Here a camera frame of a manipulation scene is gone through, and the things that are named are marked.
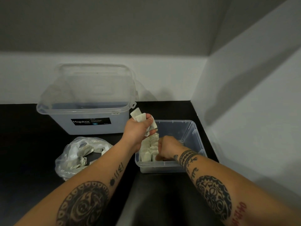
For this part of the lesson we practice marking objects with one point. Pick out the clear plastic bag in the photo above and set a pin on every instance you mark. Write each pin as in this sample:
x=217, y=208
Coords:
x=63, y=164

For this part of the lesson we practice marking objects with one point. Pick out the person's left forearm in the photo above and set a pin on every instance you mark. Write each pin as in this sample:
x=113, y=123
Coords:
x=77, y=193

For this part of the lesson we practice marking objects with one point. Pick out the person's right forearm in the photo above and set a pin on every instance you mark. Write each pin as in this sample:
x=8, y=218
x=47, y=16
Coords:
x=230, y=193

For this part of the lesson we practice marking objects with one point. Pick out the clear storage box lid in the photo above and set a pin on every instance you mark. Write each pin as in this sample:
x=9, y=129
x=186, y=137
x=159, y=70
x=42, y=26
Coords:
x=94, y=84

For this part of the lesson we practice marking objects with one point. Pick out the person's right hand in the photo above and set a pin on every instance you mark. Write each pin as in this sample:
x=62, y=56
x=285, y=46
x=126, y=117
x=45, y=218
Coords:
x=169, y=148

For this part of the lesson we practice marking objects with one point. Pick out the rows of white tea bags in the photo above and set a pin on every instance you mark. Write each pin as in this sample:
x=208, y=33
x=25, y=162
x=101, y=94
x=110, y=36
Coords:
x=149, y=148

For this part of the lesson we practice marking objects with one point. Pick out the large clear storage box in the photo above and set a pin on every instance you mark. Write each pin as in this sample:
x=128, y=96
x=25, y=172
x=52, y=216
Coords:
x=58, y=122

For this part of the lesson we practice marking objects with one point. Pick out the small clear plastic bin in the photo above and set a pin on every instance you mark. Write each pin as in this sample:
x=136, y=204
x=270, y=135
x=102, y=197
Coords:
x=164, y=168

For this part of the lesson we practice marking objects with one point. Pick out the person's left hand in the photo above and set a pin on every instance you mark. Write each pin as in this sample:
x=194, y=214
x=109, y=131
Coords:
x=135, y=134

